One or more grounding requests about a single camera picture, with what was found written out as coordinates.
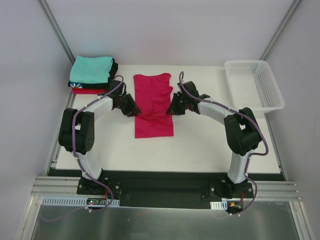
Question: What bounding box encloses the right white cable duct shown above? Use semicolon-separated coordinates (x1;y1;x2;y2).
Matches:
210;200;228;211

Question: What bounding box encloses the right aluminium corner post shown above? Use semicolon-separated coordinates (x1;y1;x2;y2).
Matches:
259;0;304;61

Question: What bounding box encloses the pink t shirt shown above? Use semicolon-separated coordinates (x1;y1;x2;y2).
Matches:
133;73;174;139

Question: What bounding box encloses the white cable duct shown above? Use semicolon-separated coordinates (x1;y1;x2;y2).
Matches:
42;196;120;208
210;200;228;211

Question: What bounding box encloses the aluminium corner post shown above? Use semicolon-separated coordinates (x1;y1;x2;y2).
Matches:
259;0;304;61
37;0;76;65

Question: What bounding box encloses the teal t shirt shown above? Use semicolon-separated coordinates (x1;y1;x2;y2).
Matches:
69;55;113;84

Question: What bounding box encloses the aluminium frame rail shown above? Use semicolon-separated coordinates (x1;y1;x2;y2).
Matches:
31;176;303;202

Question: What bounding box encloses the black t shirt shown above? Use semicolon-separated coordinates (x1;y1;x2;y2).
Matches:
68;58;118;89

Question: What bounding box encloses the white plastic laundry basket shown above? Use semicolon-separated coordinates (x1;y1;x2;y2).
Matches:
224;60;285;114

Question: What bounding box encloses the red t shirt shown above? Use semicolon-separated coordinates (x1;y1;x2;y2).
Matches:
72;88;105;95

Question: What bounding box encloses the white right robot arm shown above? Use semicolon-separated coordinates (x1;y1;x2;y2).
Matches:
166;81;263;199

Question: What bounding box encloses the left white cable duct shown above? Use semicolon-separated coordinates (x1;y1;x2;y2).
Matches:
42;196;120;208

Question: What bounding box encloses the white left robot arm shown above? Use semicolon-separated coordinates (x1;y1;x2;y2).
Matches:
58;75;142;195

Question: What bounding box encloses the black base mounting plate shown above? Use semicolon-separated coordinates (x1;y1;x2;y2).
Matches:
76;170;254;209

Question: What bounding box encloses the left aluminium corner post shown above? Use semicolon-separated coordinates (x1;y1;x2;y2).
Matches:
37;0;76;65

